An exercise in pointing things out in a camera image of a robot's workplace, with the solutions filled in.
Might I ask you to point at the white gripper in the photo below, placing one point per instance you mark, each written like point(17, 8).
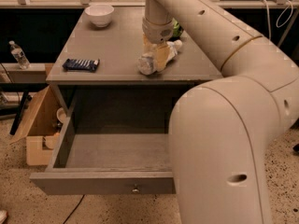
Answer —
point(156, 33)

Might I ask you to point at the clear plastic bottle blue label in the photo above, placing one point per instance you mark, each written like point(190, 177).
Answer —
point(147, 65)

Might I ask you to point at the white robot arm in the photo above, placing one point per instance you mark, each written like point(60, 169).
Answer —
point(219, 130)

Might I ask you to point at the grey open top drawer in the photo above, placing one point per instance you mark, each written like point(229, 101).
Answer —
point(101, 154)

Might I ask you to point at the small water bottle on ledge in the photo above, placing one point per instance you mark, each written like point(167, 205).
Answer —
point(19, 55)

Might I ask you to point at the small metal drawer knob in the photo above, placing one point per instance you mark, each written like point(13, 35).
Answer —
point(135, 189)

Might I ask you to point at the green chip bag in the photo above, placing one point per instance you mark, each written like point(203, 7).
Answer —
point(177, 29)

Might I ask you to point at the grey cabinet table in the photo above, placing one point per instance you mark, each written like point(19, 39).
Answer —
point(117, 87)

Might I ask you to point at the white ceramic bowl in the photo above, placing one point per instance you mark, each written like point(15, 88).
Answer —
point(99, 15)

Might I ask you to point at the dark blue snack packet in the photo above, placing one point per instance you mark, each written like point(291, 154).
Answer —
point(80, 65)

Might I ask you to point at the metal stand right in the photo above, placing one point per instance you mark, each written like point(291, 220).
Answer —
point(289, 26)

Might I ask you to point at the open cardboard box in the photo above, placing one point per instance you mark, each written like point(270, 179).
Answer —
point(38, 127)

